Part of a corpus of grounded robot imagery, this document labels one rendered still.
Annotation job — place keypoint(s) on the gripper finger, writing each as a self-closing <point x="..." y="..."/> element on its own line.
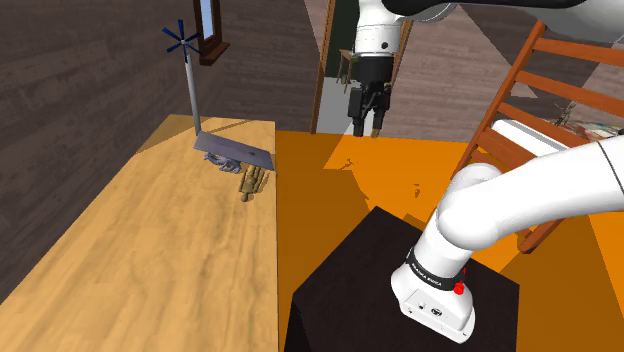
<point x="380" y="109"/>
<point x="357" y="112"/>

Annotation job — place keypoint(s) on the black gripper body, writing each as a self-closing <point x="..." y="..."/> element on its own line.
<point x="373" y="68"/>

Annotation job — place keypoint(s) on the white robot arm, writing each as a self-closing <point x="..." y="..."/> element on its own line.
<point x="492" y="209"/>

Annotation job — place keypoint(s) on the grey stand with blue pinwheel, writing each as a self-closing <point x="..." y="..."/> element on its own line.
<point x="234" y="150"/>

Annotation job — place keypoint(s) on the wooden jointed mannequin figure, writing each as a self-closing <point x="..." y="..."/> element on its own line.
<point x="250" y="184"/>

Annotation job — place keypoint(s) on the blue-grey small figure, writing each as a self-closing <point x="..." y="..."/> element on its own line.
<point x="225" y="163"/>

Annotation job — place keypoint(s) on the dark wooden framed window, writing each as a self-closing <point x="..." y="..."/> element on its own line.
<point x="213" y="46"/>

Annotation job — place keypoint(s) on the dark robot stand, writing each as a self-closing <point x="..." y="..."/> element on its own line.
<point x="356" y="302"/>

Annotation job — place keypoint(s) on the light wooden table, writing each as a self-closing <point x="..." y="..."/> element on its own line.
<point x="161" y="253"/>

